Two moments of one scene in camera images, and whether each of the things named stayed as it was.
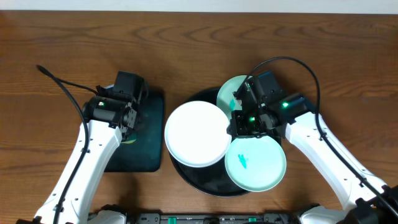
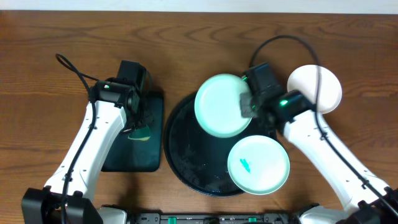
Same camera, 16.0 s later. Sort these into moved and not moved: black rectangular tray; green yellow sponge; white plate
Moved: white plate; green yellow sponge
Not moved: black rectangular tray
